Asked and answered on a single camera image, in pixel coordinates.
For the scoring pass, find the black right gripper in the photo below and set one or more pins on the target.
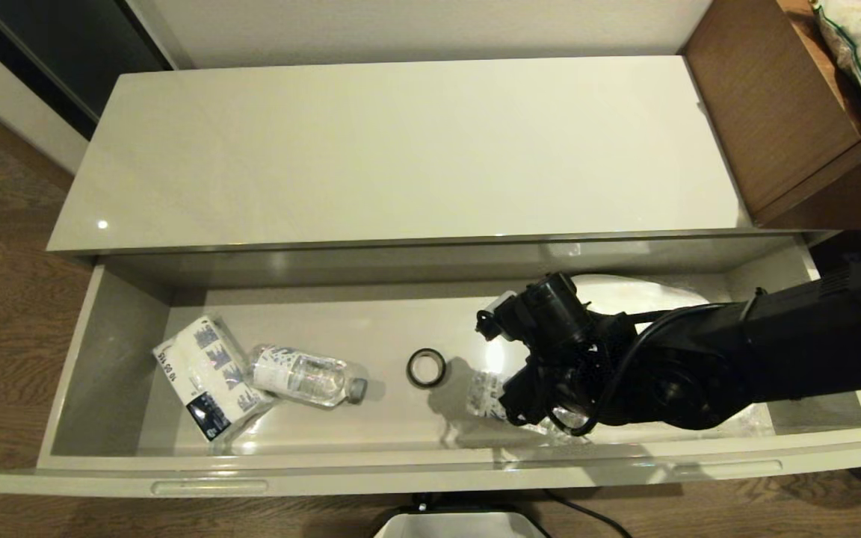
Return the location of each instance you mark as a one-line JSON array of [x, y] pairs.
[[557, 392]]

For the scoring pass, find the clear water bottle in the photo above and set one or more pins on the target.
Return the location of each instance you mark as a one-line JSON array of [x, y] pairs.
[[303, 377], [484, 392]]

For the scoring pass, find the bagged white slippers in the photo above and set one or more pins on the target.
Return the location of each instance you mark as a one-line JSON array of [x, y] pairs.
[[755, 420], [647, 291]]

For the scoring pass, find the beige long drawer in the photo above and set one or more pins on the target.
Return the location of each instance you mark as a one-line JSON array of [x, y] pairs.
[[371, 329]]

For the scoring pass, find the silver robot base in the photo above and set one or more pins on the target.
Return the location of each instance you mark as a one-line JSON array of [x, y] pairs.
[[460, 527]]

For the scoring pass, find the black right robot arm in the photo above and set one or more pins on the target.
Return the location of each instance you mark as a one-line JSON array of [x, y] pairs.
[[774, 351]]

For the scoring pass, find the beige glossy cabinet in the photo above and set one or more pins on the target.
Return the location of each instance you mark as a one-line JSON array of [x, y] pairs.
[[400, 149]]

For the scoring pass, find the white blue tissue pack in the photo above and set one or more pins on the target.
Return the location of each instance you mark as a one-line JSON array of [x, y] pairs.
[[210, 373]]

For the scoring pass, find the brown wooden desk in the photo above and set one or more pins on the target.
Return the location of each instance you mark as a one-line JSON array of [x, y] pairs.
[[774, 112]]

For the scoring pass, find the black glass panel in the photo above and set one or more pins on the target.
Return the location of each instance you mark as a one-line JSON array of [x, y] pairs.
[[64, 45]]

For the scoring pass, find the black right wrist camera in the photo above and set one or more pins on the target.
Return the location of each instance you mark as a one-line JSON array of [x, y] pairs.
[[501, 317]]

